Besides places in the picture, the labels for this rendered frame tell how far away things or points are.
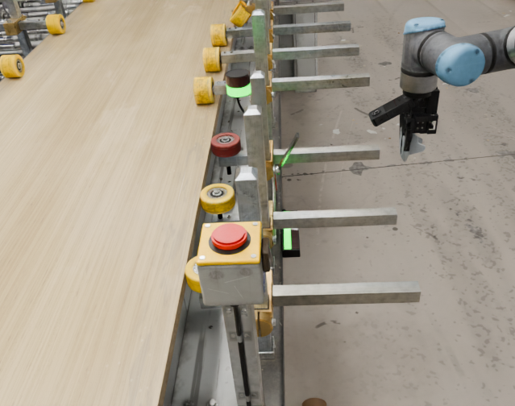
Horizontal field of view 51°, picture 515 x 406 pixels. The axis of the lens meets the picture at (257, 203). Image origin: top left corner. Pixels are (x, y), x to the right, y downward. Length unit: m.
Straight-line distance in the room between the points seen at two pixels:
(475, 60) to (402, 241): 1.39
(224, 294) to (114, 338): 0.39
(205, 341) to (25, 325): 0.43
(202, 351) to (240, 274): 0.70
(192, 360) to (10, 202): 0.57
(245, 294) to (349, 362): 1.43
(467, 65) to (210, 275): 0.82
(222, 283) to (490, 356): 1.63
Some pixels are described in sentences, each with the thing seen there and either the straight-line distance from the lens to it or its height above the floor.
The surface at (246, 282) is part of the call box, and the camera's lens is 0.60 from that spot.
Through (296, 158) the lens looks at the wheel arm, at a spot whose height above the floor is 0.85.
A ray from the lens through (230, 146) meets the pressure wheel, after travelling 1.42.
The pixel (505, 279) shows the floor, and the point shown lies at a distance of 2.43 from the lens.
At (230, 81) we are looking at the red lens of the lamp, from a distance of 1.31.
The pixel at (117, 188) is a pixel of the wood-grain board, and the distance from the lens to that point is 1.34.
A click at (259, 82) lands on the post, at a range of 1.31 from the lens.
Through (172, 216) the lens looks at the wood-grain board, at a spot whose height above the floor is 0.90.
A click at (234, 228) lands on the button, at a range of 0.60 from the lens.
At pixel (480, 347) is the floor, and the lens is 2.15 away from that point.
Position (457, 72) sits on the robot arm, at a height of 1.13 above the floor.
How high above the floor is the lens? 1.61
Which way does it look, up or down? 36 degrees down
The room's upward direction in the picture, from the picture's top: 5 degrees counter-clockwise
